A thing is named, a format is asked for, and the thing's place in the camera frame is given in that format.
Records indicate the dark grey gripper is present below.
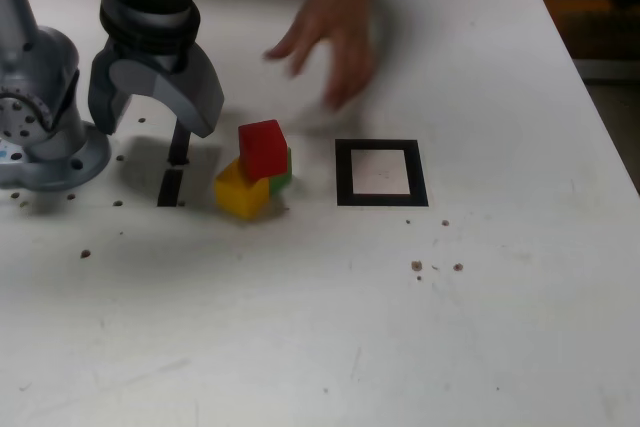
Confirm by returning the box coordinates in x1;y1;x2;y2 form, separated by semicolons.
88;30;226;139

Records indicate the red cube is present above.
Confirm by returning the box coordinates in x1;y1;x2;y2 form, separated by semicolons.
237;119;290;182

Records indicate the yellow cube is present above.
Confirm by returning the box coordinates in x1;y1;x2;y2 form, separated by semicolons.
213;156;272;221

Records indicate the green cube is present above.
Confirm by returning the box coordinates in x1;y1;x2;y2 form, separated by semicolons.
269;146;294;197

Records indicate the black tape square outline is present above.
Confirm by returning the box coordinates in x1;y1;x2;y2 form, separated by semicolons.
334;138;431;209

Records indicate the person's hand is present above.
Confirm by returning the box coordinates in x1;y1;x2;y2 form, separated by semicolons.
263;0;380;112

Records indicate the black tape strip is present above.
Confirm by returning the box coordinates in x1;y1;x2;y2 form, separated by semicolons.
156;119;192;209

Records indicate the grey metal bar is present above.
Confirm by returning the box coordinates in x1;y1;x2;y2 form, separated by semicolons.
573;57;640;82

